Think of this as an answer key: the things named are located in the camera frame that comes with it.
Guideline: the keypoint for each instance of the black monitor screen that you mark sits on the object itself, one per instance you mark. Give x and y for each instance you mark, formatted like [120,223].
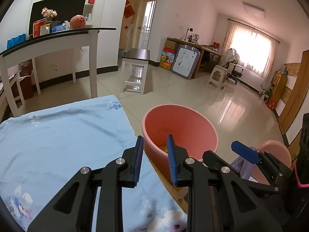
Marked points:
[65,9]

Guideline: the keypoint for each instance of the flower bouquet vase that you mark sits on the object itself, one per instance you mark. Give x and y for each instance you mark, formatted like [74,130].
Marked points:
[48,14]

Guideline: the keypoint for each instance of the dark red box under table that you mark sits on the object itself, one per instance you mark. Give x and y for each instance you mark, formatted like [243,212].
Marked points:
[25,72]

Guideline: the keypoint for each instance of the light blue table cloth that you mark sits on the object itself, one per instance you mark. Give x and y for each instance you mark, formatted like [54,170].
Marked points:
[42,150]

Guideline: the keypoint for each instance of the orange fruit peel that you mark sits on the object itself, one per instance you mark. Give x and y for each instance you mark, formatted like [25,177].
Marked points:
[164,149]

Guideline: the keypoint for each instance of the colourful fruit carton box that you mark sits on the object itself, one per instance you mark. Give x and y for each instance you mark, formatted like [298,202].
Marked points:
[167,58]

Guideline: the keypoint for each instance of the white plastic step stool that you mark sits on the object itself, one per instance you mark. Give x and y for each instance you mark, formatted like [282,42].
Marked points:
[218,77]

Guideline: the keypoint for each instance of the large orange pomelo fruit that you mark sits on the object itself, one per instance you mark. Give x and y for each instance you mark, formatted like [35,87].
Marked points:
[77,22]

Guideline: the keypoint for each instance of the right black top bench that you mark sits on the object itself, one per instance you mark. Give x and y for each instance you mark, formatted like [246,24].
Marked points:
[134,69]

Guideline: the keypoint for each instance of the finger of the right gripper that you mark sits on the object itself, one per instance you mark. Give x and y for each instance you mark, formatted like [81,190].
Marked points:
[245,152]

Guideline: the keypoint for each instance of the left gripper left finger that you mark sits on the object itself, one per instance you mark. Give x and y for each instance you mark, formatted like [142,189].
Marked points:
[91,192]

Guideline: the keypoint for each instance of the pink plastic trash bucket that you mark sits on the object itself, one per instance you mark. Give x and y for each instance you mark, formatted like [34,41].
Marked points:
[190,130]

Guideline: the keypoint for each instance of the glass top white table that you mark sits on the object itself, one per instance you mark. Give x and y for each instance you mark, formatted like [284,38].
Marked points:
[50,43]

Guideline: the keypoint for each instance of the black office chair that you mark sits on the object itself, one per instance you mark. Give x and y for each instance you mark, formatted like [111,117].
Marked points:
[229,61]

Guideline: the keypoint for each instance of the wooden desk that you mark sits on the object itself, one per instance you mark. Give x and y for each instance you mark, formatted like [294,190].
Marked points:
[205,52]

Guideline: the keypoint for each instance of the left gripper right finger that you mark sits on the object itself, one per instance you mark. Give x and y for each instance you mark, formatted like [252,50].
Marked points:
[178,169]

